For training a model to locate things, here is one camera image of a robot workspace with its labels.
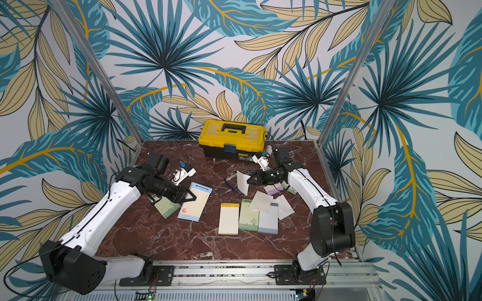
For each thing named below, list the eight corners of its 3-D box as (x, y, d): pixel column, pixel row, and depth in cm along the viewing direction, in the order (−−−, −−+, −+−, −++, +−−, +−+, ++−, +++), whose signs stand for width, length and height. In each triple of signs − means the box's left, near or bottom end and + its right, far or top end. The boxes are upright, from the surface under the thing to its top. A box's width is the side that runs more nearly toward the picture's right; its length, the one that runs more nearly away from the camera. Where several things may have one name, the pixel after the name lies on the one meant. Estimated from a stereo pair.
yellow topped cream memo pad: (218, 234, 86) (217, 233, 84) (220, 205, 95) (220, 203, 93) (239, 234, 86) (239, 233, 84) (239, 205, 95) (239, 203, 93)
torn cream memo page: (249, 207, 94) (250, 206, 92) (256, 191, 99) (256, 189, 98) (267, 214, 92) (267, 212, 90) (272, 197, 97) (273, 195, 96)
